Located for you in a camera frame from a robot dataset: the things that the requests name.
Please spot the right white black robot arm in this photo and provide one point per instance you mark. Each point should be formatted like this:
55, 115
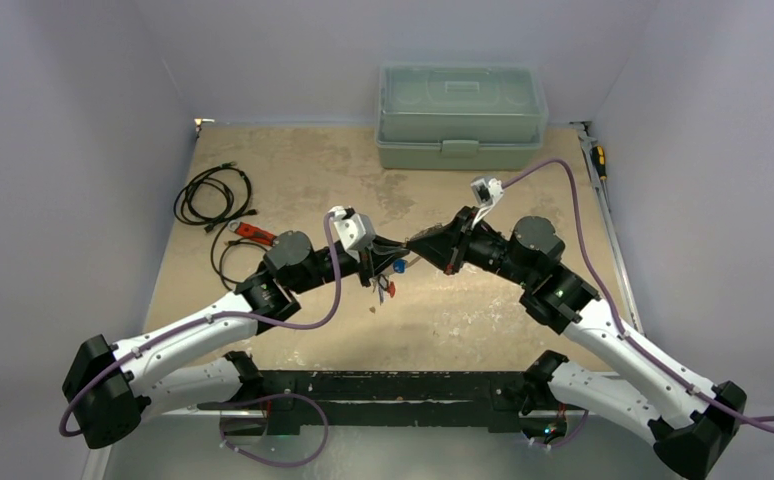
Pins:
688, 419

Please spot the keyring with keys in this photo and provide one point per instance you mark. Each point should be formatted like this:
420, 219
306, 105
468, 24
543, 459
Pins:
383, 284

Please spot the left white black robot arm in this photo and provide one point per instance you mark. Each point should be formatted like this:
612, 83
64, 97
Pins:
111, 387

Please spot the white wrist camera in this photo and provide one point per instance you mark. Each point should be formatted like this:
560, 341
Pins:
355, 230
487, 190

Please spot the red handled adjustable wrench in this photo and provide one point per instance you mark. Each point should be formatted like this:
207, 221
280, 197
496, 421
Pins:
251, 233

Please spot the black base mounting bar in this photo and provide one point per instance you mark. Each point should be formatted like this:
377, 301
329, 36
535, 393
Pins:
497, 401

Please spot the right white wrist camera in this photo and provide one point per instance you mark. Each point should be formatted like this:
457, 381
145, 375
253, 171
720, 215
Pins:
487, 190

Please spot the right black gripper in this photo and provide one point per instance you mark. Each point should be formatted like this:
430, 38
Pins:
460, 239

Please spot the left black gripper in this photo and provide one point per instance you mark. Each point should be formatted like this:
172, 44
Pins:
374, 258

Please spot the yellow black screwdriver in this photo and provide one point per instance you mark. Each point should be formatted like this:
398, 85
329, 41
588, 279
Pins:
599, 162

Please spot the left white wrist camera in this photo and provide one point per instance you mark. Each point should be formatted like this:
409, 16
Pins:
355, 230

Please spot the green plastic toolbox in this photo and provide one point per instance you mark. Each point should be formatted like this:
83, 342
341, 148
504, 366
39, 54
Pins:
459, 117

